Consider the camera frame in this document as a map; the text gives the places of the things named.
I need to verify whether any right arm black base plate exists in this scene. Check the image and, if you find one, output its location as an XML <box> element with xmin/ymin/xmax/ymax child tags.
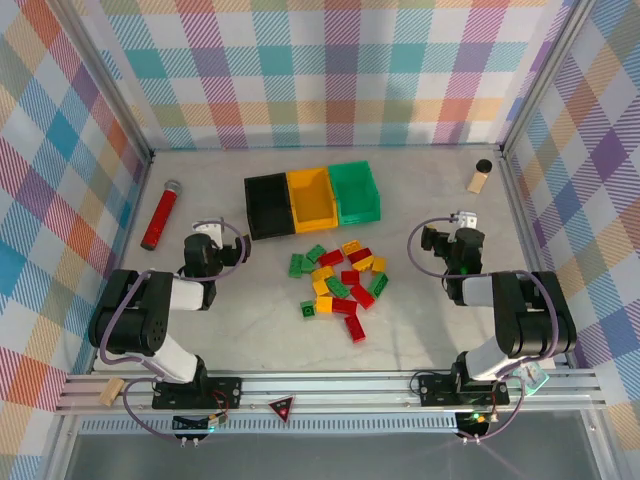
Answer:
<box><xmin>418</xmin><ymin>372</ymin><xmax>510</xmax><ymax>407</ymax></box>

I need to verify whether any plain wooden block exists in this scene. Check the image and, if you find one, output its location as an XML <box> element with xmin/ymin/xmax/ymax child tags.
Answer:
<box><xmin>98</xmin><ymin>378</ymin><xmax>125</xmax><ymax>405</ymax></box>

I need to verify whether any red glitter tube silver cap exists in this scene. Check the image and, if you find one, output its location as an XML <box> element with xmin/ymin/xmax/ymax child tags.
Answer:
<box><xmin>139</xmin><ymin>179</ymin><xmax>182</xmax><ymax>251</ymax></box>

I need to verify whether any aluminium mounting rail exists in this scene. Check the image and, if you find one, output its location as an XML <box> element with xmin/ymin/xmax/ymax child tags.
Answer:
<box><xmin>53</xmin><ymin>368</ymin><xmax>609</xmax><ymax>417</ymax></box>

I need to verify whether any red triangle sign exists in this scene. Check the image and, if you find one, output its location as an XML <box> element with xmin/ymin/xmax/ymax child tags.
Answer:
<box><xmin>268</xmin><ymin>394</ymin><xmax>296</xmax><ymax>426</ymax></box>

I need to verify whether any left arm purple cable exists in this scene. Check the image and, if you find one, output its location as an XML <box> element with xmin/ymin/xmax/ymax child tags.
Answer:
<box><xmin>98</xmin><ymin>217</ymin><xmax>250</xmax><ymax>443</ymax></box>

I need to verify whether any aluminium frame post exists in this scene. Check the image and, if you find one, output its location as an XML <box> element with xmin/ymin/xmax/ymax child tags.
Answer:
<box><xmin>497</xmin><ymin>0</ymin><xmax>601</xmax><ymax>159</ymax></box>
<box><xmin>47</xmin><ymin>0</ymin><xmax>156</xmax><ymax>161</ymax></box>

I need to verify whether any green plastic bin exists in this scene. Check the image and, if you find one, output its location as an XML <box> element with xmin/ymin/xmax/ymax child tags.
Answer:
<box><xmin>327</xmin><ymin>159</ymin><xmax>384</xmax><ymax>227</ymax></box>

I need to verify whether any yellow plastic bin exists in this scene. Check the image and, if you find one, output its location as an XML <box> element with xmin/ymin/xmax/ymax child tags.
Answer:
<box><xmin>285</xmin><ymin>167</ymin><xmax>339</xmax><ymax>235</ymax></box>

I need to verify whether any aluminium table edge rail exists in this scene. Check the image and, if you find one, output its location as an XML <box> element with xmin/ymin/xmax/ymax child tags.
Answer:
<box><xmin>112</xmin><ymin>149</ymin><xmax>156</xmax><ymax>274</ymax></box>
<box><xmin>499</xmin><ymin>149</ymin><xmax>546</xmax><ymax>281</ymax></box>

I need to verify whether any slotted metal grille strip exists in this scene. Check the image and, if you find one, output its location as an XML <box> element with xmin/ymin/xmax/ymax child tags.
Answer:
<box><xmin>79</xmin><ymin>418</ymin><xmax>461</xmax><ymax>435</ymax></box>

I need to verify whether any clear teal tag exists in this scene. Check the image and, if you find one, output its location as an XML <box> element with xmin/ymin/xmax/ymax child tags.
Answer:
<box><xmin>514</xmin><ymin>362</ymin><xmax>549</xmax><ymax>397</ymax></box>

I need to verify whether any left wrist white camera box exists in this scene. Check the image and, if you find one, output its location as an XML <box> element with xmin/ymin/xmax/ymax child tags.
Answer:
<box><xmin>192</xmin><ymin>218</ymin><xmax>224</xmax><ymax>247</ymax></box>

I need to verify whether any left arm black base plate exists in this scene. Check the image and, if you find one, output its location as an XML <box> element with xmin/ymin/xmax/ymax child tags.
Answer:
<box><xmin>152</xmin><ymin>377</ymin><xmax>244</xmax><ymax>410</ymax></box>

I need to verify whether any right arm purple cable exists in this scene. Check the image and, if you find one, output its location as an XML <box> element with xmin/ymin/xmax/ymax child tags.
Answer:
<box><xmin>407</xmin><ymin>215</ymin><xmax>559</xmax><ymax>444</ymax></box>

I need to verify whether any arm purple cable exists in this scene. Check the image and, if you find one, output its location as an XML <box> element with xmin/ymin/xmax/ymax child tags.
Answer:
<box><xmin>407</xmin><ymin>215</ymin><xmax>559</xmax><ymax>444</ymax></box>
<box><xmin>98</xmin><ymin>217</ymin><xmax>250</xmax><ymax>443</ymax></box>

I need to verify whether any wooden block with black cap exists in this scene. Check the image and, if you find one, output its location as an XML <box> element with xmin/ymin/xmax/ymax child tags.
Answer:
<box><xmin>468</xmin><ymin>158</ymin><xmax>494</xmax><ymax>194</ymax></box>

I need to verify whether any black plastic bin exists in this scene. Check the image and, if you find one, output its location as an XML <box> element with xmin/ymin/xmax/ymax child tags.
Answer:
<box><xmin>243</xmin><ymin>172</ymin><xmax>297</xmax><ymax>242</ymax></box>

